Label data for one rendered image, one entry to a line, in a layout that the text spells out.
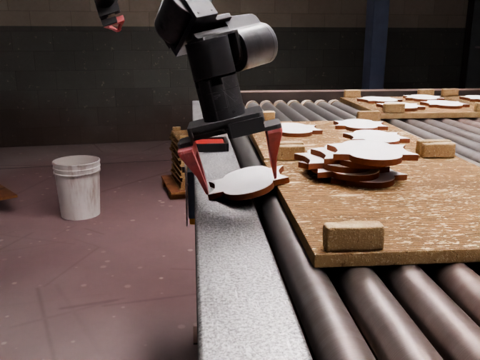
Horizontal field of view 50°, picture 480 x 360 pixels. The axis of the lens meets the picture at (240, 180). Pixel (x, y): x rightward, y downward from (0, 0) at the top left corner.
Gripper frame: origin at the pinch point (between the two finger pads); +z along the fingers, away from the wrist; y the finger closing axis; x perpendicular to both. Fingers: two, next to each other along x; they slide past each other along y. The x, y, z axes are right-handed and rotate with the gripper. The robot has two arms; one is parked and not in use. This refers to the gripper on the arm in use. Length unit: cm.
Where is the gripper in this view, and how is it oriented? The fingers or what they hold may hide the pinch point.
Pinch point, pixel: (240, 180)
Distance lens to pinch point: 72.8
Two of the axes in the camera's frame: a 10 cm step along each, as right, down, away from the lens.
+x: 0.3, 2.6, -9.6
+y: -9.7, 2.2, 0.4
